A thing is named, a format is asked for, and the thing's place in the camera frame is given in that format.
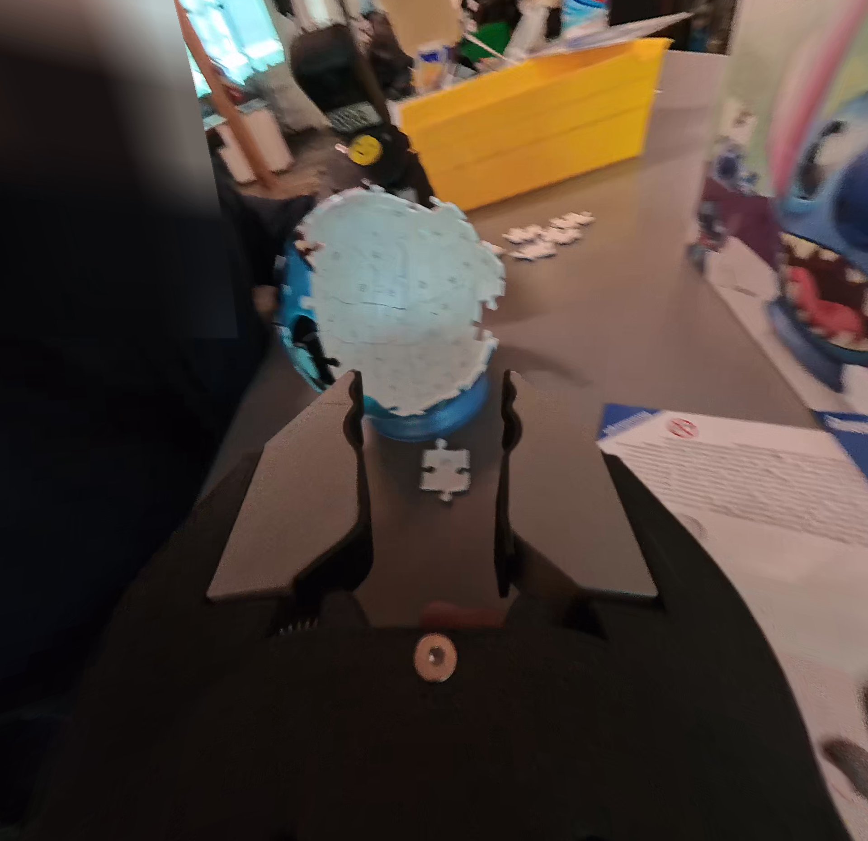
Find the wooden easel leg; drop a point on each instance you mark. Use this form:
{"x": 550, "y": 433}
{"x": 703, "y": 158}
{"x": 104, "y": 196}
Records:
{"x": 224, "y": 95}

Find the white waste bin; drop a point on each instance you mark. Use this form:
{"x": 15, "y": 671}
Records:
{"x": 261, "y": 142}

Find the white instruction sheet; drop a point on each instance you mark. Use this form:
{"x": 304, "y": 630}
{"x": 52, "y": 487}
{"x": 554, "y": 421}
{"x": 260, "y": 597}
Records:
{"x": 759, "y": 515}

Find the blue round ball stand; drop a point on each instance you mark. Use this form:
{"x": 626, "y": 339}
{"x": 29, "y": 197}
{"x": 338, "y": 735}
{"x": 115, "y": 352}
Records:
{"x": 441, "y": 417}

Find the brown cardboard piece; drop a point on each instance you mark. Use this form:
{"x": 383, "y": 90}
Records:
{"x": 424, "y": 7}

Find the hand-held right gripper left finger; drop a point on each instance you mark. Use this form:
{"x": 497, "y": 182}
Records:
{"x": 285, "y": 508}

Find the yellow plastic bin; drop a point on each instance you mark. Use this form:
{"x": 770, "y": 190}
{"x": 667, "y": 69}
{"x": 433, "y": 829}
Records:
{"x": 529, "y": 125}

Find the blue plastic bottle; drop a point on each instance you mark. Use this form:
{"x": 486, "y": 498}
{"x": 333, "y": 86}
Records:
{"x": 584, "y": 3}

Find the white paper sheets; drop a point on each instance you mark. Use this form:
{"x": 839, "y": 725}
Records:
{"x": 597, "y": 34}

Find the group of white puzzle pieces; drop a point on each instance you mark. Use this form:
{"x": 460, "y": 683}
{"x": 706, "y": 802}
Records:
{"x": 546, "y": 236}

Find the blue cartoon puzzle box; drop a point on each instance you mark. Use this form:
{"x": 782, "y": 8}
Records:
{"x": 800, "y": 197}

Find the black office chair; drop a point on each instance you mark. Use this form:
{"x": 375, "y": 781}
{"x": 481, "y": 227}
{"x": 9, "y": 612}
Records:
{"x": 332, "y": 68}

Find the single white jigsaw piece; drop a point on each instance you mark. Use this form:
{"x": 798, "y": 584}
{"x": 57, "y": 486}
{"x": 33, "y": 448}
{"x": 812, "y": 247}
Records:
{"x": 444, "y": 470}

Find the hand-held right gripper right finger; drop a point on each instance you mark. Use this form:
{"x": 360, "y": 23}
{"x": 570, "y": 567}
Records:
{"x": 576, "y": 508}

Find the white puzzle ball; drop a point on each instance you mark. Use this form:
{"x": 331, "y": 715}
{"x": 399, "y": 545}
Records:
{"x": 400, "y": 298}

